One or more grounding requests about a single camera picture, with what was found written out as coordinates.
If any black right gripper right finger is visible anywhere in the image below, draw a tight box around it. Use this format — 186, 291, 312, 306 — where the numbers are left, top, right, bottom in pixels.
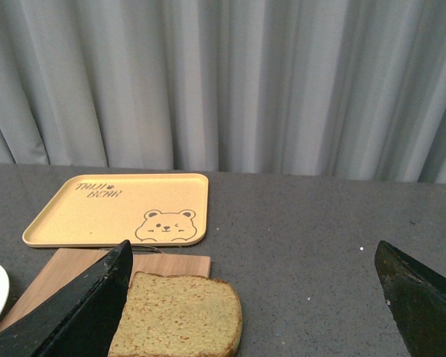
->
374, 240, 446, 356

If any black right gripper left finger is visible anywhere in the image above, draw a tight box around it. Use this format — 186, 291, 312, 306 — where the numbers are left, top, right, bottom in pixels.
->
0, 240, 133, 356

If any bread slice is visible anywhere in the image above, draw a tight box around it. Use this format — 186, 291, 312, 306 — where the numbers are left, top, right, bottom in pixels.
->
109, 272, 242, 356

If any bamboo cutting board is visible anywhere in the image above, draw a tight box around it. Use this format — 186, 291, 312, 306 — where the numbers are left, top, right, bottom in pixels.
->
0, 248, 211, 332

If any yellow bear tray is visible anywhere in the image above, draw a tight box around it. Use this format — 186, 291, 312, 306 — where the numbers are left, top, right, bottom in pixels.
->
22, 173, 209, 248

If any grey curtain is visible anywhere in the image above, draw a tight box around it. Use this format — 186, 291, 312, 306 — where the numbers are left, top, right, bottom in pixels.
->
0, 1, 446, 183

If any metal board handle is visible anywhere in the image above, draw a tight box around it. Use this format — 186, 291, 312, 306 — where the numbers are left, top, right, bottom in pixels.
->
132, 245, 163, 254

